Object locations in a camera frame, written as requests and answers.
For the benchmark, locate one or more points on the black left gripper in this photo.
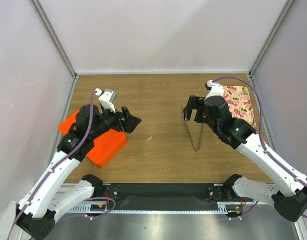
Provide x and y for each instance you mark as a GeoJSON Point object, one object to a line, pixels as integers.
{"type": "Point", "coordinates": [131, 122]}

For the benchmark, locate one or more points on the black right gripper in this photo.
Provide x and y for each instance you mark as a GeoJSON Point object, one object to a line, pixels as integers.
{"type": "Point", "coordinates": [194, 103]}

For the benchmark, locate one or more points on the orange tray lid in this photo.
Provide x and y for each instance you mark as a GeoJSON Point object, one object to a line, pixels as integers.
{"type": "Point", "coordinates": [106, 147]}

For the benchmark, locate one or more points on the metal tongs with red grip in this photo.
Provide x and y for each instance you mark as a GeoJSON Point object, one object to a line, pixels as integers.
{"type": "Point", "coordinates": [196, 135]}

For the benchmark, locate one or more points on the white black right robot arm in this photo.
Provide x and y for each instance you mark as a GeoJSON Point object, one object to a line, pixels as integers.
{"type": "Point", "coordinates": [288, 191]}

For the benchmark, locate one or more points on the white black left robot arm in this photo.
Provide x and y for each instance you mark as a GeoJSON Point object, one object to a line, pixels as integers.
{"type": "Point", "coordinates": [40, 210]}

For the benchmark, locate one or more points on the floral patterned tray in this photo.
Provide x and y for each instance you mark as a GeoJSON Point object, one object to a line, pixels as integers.
{"type": "Point", "coordinates": [240, 103]}

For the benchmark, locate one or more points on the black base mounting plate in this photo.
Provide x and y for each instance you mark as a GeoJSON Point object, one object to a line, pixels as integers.
{"type": "Point", "coordinates": [170, 196]}

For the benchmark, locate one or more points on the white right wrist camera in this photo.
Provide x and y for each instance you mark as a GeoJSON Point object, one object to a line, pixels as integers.
{"type": "Point", "coordinates": [215, 89]}

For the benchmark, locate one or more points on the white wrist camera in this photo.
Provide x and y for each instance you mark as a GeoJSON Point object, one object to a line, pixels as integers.
{"type": "Point", "coordinates": [215, 89]}
{"type": "Point", "coordinates": [106, 99]}

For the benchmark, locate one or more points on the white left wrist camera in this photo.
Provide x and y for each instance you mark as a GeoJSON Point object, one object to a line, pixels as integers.
{"type": "Point", "coordinates": [106, 99]}

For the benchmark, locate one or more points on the aluminium frame post left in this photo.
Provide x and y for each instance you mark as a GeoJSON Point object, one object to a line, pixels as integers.
{"type": "Point", "coordinates": [37, 6]}

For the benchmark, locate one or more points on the aluminium frame post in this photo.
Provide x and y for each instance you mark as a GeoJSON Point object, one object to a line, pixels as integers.
{"type": "Point", "coordinates": [37, 6]}
{"type": "Point", "coordinates": [275, 29]}

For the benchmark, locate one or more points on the aluminium frame post right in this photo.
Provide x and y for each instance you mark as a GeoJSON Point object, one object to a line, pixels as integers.
{"type": "Point", "coordinates": [275, 29]}

